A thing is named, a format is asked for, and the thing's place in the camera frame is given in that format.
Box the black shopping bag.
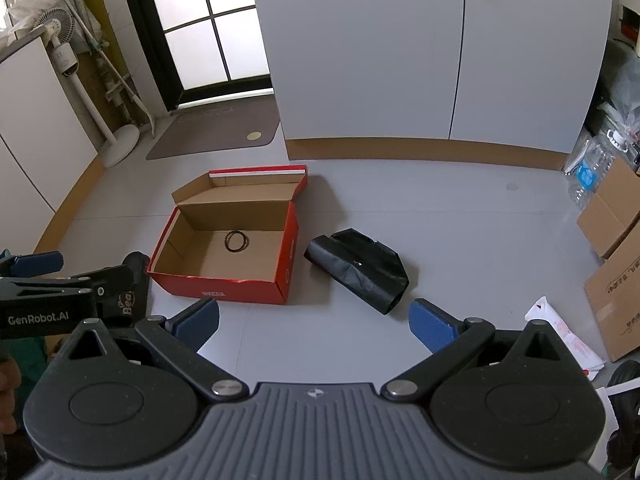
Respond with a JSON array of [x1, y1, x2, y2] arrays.
[[304, 229, 409, 315]]

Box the white paper bag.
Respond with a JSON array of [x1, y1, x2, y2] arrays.
[[525, 296, 605, 382]]

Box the person's left hand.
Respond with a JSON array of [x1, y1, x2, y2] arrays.
[[0, 358, 22, 436]]

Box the red cardboard shoe box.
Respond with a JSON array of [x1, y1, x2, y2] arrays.
[[149, 165, 308, 304]]

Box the white side cabinet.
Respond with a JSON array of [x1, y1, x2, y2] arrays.
[[0, 30, 104, 255]]

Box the large cardboard box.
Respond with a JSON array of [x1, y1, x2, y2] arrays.
[[585, 224, 640, 362]]

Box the white mop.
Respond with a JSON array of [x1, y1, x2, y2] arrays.
[[60, 0, 156, 137]]

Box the brown door mat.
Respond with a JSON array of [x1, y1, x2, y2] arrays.
[[146, 96, 280, 160]]

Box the small cardboard box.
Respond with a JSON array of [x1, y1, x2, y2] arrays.
[[577, 157, 640, 259]]

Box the clear water bottle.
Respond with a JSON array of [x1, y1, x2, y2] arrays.
[[568, 133, 614, 210]]

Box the white standing fan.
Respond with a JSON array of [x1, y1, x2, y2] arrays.
[[36, 3, 140, 168]]

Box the black hair ties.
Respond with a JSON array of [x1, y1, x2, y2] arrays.
[[223, 230, 251, 255]]

